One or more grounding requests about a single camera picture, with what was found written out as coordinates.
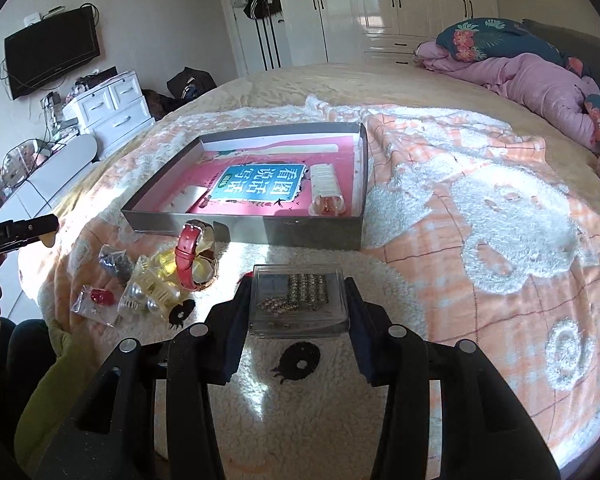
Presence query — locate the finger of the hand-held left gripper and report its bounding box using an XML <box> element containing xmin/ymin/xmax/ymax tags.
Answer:
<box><xmin>0</xmin><ymin>214</ymin><xmax>60</xmax><ymax>261</ymax></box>

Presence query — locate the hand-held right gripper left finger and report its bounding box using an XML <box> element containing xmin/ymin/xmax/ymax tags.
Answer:
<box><xmin>45</xmin><ymin>273</ymin><xmax>256</xmax><ymax>480</ymax></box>

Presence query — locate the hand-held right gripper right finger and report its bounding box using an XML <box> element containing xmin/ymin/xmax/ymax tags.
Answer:
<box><xmin>342</xmin><ymin>275</ymin><xmax>563</xmax><ymax>480</ymax></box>

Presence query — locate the clear plastic jewelry box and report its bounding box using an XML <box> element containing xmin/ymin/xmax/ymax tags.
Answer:
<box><xmin>249</xmin><ymin>264</ymin><xmax>348</xmax><ymax>337</ymax></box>

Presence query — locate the red strap wristwatch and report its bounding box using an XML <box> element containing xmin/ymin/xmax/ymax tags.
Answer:
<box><xmin>174</xmin><ymin>220</ymin><xmax>218</xmax><ymax>292</ymax></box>

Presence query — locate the clear bag of pearl earrings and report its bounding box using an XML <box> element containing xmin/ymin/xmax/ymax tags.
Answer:
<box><xmin>117</xmin><ymin>280</ymin><xmax>181</xmax><ymax>321</ymax></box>

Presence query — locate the grey shallow cardboard box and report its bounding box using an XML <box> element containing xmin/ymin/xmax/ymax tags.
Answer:
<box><xmin>120</xmin><ymin>121</ymin><xmax>370</xmax><ymax>252</ymax></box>

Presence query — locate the white desk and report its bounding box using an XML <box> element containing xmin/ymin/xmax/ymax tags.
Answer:
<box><xmin>0</xmin><ymin>132</ymin><xmax>101</xmax><ymax>311</ymax></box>

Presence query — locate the clear bag of dark beads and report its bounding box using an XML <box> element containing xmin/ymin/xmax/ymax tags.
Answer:
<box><xmin>97</xmin><ymin>245</ymin><xmax>136</xmax><ymax>283</ymax></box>

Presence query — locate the clear bag of red beads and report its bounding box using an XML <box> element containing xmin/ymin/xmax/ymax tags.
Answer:
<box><xmin>71</xmin><ymin>285</ymin><xmax>121</xmax><ymax>328</ymax></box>

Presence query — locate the white drawer chest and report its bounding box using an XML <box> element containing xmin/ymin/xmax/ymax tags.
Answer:
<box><xmin>62</xmin><ymin>69</ymin><xmax>156</xmax><ymax>148</ymax></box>

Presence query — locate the yellow-green cloth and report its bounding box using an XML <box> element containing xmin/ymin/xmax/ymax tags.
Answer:
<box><xmin>15</xmin><ymin>310</ymin><xmax>131</xmax><ymax>466</ymax></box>

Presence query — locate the peach and white fleece blanket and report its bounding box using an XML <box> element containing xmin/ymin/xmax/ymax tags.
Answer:
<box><xmin>37</xmin><ymin>95</ymin><xmax>600</xmax><ymax>471</ymax></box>

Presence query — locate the dark clothes pile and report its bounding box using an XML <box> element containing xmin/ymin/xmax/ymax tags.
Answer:
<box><xmin>142</xmin><ymin>89</ymin><xmax>181</xmax><ymax>121</ymax></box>

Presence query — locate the black duffel bag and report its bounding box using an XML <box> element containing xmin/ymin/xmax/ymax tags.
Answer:
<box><xmin>166</xmin><ymin>66</ymin><xmax>217</xmax><ymax>101</ymax></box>

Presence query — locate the bed with beige sheet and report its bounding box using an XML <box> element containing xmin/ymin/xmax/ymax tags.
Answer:
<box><xmin>17</xmin><ymin>62</ymin><xmax>600</xmax><ymax>480</ymax></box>

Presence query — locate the white door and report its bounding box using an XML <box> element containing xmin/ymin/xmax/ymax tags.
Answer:
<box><xmin>215</xmin><ymin>0</ymin><xmax>286</xmax><ymax>78</ymax></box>

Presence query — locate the pink quilt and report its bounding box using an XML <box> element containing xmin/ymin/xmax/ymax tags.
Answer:
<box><xmin>412</xmin><ymin>40</ymin><xmax>600</xmax><ymax>148</ymax></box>

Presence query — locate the white wardrobe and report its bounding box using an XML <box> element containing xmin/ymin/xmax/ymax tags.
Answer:
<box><xmin>280</xmin><ymin>0</ymin><xmax>501</xmax><ymax>66</ymax></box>

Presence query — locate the grey upholstered headboard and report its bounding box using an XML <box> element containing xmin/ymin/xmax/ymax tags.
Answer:
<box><xmin>522</xmin><ymin>19</ymin><xmax>600</xmax><ymax>86</ymax></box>

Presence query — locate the black wall television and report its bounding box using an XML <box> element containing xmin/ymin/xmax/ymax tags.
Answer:
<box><xmin>4</xmin><ymin>7</ymin><xmax>102</xmax><ymax>101</ymax></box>

